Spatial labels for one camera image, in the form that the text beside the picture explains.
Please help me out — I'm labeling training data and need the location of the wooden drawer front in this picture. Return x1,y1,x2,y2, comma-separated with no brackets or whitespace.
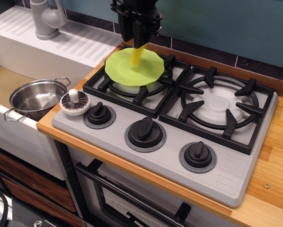
0,149,83,227

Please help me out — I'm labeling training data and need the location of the grey toy stove top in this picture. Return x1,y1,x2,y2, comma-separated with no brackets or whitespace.
52,45,278,207

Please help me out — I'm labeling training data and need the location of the grey toy faucet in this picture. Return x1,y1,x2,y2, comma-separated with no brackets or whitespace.
30,0,67,40

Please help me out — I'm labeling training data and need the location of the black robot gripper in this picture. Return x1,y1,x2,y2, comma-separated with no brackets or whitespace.
111,0,163,49

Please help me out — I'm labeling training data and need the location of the black burner grate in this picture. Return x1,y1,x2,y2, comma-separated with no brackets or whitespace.
159,66,278,155
83,45,192,119

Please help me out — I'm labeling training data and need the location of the black right stove knob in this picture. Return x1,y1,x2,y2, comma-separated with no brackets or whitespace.
179,141,217,174

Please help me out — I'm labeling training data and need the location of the white toy sink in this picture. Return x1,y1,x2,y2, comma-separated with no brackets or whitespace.
0,6,122,180

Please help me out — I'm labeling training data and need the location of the black left stove knob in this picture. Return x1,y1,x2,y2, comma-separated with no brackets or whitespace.
83,102,116,130

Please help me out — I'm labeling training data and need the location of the stainless steel pot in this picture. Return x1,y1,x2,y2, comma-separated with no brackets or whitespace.
3,77,71,121

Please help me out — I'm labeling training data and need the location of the black stove knob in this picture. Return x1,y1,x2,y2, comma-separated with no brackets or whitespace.
83,102,116,130
124,117,167,153
179,141,217,174

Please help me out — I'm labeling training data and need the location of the green plastic plate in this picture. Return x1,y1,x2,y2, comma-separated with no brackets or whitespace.
105,48,165,86

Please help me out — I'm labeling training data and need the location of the white brown toy mushroom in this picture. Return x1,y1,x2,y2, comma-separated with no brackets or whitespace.
60,89,91,116

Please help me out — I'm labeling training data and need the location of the black right burner grate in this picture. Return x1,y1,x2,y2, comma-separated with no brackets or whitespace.
159,66,278,155

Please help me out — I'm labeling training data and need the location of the black middle stove knob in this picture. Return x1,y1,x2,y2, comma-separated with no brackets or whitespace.
124,117,167,153

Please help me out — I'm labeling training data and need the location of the yellow toy fry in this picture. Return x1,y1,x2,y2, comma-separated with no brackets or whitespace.
130,43,148,67

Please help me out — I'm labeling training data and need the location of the toy oven door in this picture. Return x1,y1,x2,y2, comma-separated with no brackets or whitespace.
75,159,233,227

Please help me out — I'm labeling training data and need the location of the black left burner grate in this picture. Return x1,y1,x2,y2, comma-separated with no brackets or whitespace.
83,45,192,119

